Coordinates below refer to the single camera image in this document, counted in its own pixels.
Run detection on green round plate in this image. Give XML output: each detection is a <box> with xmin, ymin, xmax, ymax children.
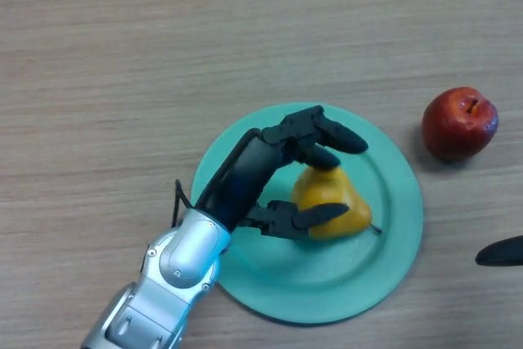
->
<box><xmin>190</xmin><ymin>102</ymin><xmax>424</xmax><ymax>325</ymax></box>

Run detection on red apple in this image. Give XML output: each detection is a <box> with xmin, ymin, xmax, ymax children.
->
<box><xmin>421</xmin><ymin>86</ymin><xmax>499</xmax><ymax>162</ymax></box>

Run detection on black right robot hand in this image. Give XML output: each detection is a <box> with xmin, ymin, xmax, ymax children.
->
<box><xmin>474</xmin><ymin>235</ymin><xmax>523</xmax><ymax>267</ymax></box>

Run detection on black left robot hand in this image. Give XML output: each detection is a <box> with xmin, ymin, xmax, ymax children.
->
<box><xmin>194</xmin><ymin>105</ymin><xmax>369</xmax><ymax>241</ymax></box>

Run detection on yellow pear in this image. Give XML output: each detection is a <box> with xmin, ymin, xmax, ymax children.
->
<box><xmin>290</xmin><ymin>165</ymin><xmax>385</xmax><ymax>242</ymax></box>

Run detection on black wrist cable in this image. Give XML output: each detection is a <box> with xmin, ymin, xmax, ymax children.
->
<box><xmin>170</xmin><ymin>179</ymin><xmax>194</xmax><ymax>230</ymax></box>

